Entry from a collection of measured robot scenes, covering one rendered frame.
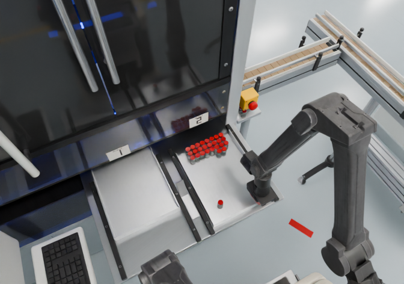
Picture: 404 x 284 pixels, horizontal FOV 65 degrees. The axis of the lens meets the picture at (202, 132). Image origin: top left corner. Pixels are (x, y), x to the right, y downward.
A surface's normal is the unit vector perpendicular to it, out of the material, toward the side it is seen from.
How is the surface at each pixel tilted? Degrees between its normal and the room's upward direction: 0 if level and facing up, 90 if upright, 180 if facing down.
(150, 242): 0
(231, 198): 0
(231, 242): 0
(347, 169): 86
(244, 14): 90
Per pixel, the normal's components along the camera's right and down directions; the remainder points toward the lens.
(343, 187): -0.85, 0.40
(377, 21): 0.00, -0.55
